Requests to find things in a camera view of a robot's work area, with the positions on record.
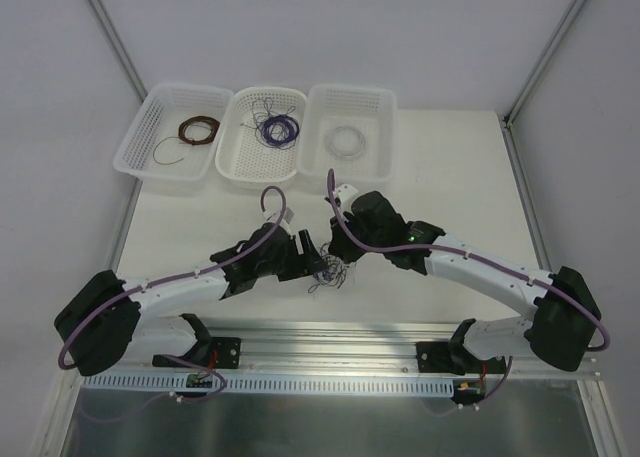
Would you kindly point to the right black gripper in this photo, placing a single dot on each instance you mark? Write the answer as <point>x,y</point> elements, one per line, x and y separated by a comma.
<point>342,239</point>

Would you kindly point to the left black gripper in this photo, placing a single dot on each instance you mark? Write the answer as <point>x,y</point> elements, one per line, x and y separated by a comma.
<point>300,256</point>

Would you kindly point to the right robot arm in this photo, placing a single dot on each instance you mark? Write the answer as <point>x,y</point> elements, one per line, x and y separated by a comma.
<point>555,317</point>

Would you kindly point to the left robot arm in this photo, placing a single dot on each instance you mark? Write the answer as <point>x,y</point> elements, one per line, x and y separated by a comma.
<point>106,295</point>

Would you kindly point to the right white perforated basket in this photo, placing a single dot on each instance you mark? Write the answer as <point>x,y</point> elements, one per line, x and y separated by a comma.
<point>350,129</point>

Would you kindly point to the white perforated basket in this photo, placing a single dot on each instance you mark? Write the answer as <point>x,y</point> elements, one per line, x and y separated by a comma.
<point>350,129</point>
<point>175,133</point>
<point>258,145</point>

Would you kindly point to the middle white perforated basket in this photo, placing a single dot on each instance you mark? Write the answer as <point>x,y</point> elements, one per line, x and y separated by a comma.
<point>258,145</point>

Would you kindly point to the left white perforated basket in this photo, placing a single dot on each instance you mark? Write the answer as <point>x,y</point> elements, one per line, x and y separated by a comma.
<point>175,133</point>

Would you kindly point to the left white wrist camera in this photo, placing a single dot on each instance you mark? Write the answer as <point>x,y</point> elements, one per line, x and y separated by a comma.
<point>281,217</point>

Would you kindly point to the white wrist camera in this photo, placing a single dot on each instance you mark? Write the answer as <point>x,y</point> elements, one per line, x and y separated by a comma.
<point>343,197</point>
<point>281,217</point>

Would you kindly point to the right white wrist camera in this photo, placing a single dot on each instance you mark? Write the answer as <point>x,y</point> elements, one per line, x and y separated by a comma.
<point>343,197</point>

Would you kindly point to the aluminium mounting rail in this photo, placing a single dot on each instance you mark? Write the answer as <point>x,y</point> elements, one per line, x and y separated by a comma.
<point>320,344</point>

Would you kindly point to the white slotted cable duct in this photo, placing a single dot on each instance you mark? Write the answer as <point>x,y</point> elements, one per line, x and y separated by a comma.
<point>185,382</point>

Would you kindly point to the left aluminium frame post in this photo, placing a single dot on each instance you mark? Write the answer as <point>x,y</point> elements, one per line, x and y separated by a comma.
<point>115,42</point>

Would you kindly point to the aluminium frame post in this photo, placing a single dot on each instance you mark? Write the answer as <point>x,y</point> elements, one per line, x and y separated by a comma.
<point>567,21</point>
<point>115,42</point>

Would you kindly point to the right aluminium frame post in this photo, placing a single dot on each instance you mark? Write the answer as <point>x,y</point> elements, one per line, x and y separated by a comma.
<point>567,21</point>

